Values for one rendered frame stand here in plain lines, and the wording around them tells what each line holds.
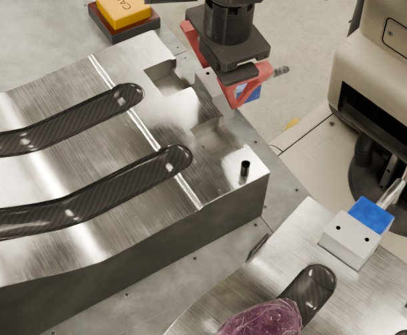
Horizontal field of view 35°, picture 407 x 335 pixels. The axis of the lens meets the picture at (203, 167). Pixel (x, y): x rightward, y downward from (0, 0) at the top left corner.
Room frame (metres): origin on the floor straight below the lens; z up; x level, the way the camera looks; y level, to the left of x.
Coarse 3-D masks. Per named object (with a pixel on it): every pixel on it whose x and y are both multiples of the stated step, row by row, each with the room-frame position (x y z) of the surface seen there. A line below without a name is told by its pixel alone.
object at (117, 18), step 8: (96, 0) 0.75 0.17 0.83; (104, 0) 0.75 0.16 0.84; (112, 0) 0.75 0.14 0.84; (120, 0) 0.75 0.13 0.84; (128, 0) 0.75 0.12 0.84; (136, 0) 0.75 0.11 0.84; (104, 8) 0.73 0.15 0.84; (112, 8) 0.73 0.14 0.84; (120, 8) 0.73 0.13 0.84; (128, 8) 0.73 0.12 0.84; (136, 8) 0.73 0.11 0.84; (144, 8) 0.73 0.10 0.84; (104, 16) 0.73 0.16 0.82; (112, 16) 0.71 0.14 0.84; (120, 16) 0.71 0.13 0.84; (128, 16) 0.72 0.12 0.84; (136, 16) 0.72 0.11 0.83; (144, 16) 0.73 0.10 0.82; (112, 24) 0.71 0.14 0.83; (120, 24) 0.71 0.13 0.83; (128, 24) 0.72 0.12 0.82
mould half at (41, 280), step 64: (128, 64) 0.57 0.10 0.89; (0, 128) 0.45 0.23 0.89; (128, 128) 0.47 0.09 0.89; (0, 192) 0.36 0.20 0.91; (64, 192) 0.38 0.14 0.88; (192, 192) 0.39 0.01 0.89; (256, 192) 0.41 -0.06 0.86; (0, 256) 0.28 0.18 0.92; (64, 256) 0.30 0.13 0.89; (128, 256) 0.32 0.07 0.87; (0, 320) 0.24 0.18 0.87
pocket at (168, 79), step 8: (160, 64) 0.57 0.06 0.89; (168, 64) 0.58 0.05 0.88; (176, 64) 0.58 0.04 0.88; (152, 72) 0.57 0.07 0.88; (160, 72) 0.57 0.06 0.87; (168, 72) 0.58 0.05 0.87; (176, 72) 0.57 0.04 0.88; (152, 80) 0.57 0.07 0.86; (160, 80) 0.57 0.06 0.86; (168, 80) 0.57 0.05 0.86; (176, 80) 0.57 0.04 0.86; (184, 80) 0.56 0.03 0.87; (160, 88) 0.55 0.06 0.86; (168, 88) 0.56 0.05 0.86; (176, 88) 0.56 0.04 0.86; (184, 88) 0.55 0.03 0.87
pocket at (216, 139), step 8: (208, 120) 0.49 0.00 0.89; (216, 120) 0.49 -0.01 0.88; (192, 128) 0.47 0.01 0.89; (200, 128) 0.48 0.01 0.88; (208, 128) 0.49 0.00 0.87; (216, 128) 0.49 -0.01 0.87; (224, 128) 0.49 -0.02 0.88; (200, 136) 0.48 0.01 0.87; (208, 136) 0.48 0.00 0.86; (216, 136) 0.48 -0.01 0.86; (224, 136) 0.48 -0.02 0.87; (232, 136) 0.48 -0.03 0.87; (208, 144) 0.47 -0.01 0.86; (216, 144) 0.47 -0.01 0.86; (224, 144) 0.47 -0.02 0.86; (232, 144) 0.47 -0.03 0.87; (208, 152) 0.46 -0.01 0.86; (216, 152) 0.46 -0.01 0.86; (224, 152) 0.46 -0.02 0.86; (232, 152) 0.46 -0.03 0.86
